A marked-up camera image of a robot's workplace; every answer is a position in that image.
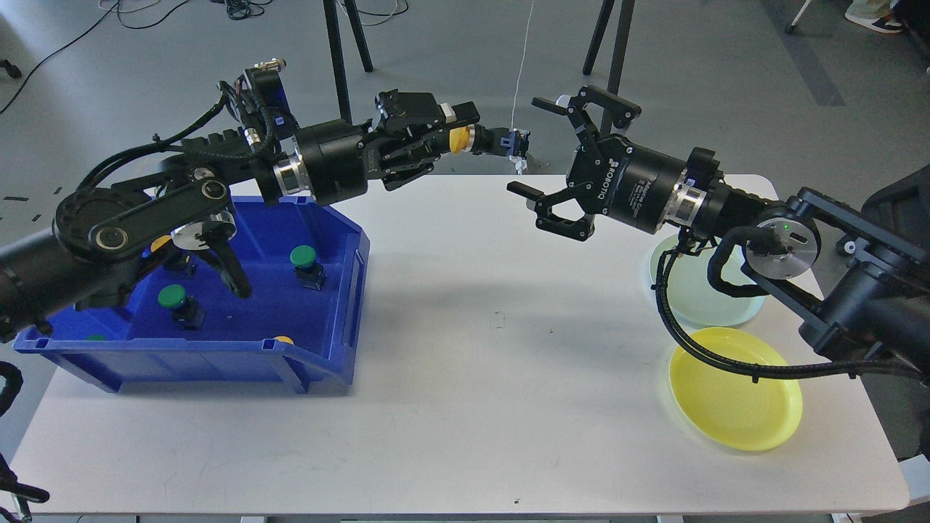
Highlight blue plastic bin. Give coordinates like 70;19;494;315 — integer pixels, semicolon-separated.
12;196;370;393

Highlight yellow plate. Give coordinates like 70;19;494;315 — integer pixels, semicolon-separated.
668;346;804;453

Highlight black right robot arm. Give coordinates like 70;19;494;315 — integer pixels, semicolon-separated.
507;86;929;384

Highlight black stand legs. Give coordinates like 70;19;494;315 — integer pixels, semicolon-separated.
581;1;636;95
323;1;374;123

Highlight black stand legs right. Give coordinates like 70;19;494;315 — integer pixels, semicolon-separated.
581;1;636;95

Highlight green push button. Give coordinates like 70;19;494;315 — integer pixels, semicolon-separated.
157;284;205;330
289;244;328;291

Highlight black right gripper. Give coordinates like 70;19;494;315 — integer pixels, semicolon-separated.
506;85;690;243

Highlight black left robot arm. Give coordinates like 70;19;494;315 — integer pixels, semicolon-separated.
2;59;522;342

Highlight white cable with plug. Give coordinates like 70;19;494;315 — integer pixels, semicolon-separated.
505;0;538;175

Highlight pale green plate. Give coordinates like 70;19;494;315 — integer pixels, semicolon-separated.
648;235;765;327

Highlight black stand legs left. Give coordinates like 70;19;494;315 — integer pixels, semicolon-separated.
323;1;374;123

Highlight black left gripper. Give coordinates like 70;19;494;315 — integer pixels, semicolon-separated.
294;89;480;206

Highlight yellow push button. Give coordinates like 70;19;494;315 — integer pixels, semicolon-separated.
150;235;197;280
448;123;530;159

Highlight black floor cables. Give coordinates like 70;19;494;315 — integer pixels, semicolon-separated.
0;0;411;117

